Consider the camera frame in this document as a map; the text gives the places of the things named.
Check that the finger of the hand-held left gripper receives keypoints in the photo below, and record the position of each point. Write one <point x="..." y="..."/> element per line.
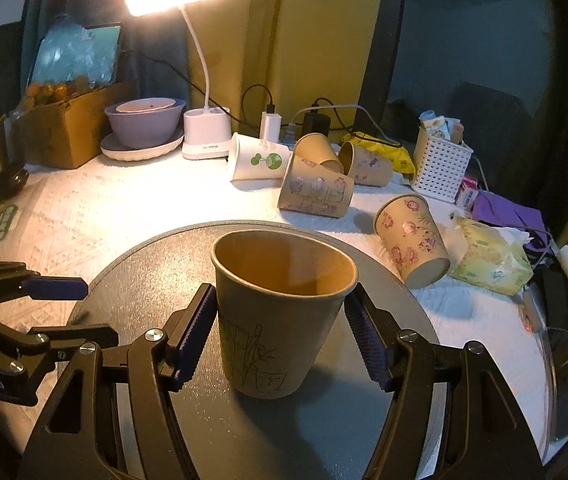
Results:
<point x="74" y="336"/>
<point x="59" y="288"/>

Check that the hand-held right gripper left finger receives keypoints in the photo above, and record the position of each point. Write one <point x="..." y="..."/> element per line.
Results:
<point x="196" y="332"/>

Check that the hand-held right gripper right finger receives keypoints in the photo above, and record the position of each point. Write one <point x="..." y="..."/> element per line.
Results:
<point x="366" y="345"/>

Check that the brown paper cup bamboo drawing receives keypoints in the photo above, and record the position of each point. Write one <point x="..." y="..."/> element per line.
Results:
<point x="264" y="340"/>

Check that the brown paper cup pink flowers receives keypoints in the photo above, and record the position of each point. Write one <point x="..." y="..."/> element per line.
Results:
<point x="411" y="235"/>

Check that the brown paper cup purple drawings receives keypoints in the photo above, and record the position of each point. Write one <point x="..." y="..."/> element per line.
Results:
<point x="314" y="192"/>

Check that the brown paper cup small drawing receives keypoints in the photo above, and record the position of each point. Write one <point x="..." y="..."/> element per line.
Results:
<point x="371" y="165"/>

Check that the white paper cup green print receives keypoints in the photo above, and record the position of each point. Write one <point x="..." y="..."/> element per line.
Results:
<point x="254" y="160"/>

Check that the plain brown paper cup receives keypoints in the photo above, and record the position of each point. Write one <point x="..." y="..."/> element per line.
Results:
<point x="314" y="147"/>

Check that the green label packet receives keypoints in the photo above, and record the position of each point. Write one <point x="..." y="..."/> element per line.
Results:
<point x="6" y="221"/>

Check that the grey round tray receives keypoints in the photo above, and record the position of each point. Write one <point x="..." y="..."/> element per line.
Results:
<point x="289" y="435"/>

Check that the monitor stand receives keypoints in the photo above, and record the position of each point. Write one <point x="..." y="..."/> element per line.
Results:
<point x="9" y="177"/>

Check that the green tissue pack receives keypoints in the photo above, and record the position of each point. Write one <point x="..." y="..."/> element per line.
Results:
<point x="488" y="265"/>

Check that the white plate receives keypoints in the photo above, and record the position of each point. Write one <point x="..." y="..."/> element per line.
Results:
<point x="139" y="154"/>

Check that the cardboard box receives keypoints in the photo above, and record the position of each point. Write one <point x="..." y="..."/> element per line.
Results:
<point x="64" y="130"/>

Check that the purple bowl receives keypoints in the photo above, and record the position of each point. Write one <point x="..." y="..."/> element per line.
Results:
<point x="139" y="130"/>

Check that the small pink box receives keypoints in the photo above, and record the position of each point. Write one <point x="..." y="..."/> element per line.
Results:
<point x="467" y="191"/>

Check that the white plastic basket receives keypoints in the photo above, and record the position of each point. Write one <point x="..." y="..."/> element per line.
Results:
<point x="438" y="170"/>

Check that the yellow plastic bag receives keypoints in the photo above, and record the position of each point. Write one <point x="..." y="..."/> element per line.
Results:
<point x="388" y="152"/>

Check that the black pouch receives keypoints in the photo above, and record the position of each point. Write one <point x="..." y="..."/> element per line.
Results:
<point x="553" y="295"/>

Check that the purple cloth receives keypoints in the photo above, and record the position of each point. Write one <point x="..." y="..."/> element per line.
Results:
<point x="508" y="210"/>

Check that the pile of oranges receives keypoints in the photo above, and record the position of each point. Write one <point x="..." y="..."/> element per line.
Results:
<point x="49" y="91"/>

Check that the pink bowl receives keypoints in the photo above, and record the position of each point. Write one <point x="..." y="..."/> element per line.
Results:
<point x="139" y="106"/>

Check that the white desk lamp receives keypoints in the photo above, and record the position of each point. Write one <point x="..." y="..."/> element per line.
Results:
<point x="206" y="132"/>

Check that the white charger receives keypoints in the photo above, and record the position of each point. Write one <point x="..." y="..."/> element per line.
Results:
<point x="269" y="125"/>

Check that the black charger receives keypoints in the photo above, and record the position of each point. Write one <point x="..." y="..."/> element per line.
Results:
<point x="317" y="122"/>

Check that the small packets bundle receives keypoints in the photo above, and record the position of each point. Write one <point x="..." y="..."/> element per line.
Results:
<point x="438" y="125"/>

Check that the blue plastic bag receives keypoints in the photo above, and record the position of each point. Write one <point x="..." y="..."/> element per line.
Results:
<point x="74" y="55"/>

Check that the dark chair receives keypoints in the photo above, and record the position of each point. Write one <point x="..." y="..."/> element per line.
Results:
<point x="488" y="115"/>

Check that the yellow curtain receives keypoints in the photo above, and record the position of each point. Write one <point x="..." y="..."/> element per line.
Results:
<point x="314" y="35"/>

